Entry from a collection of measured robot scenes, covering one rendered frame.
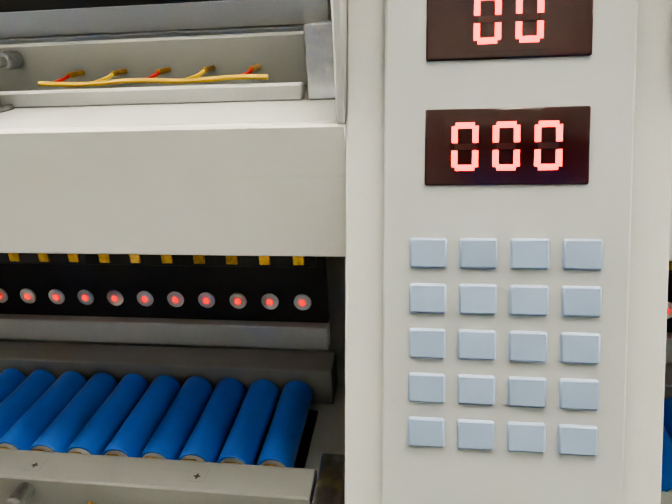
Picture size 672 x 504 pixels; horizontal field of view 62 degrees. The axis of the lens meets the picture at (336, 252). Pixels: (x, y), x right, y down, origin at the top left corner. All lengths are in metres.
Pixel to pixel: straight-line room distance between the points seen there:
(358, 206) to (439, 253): 0.03
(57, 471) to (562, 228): 0.25
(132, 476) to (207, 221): 0.14
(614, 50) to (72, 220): 0.18
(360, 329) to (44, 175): 0.12
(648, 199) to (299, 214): 0.11
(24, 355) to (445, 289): 0.31
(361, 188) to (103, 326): 0.26
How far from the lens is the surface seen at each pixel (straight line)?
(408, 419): 0.18
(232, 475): 0.28
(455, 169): 0.17
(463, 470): 0.19
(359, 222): 0.17
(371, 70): 0.18
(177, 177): 0.20
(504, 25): 0.18
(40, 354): 0.41
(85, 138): 0.21
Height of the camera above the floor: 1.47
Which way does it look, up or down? 3 degrees down
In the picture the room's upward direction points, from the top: straight up
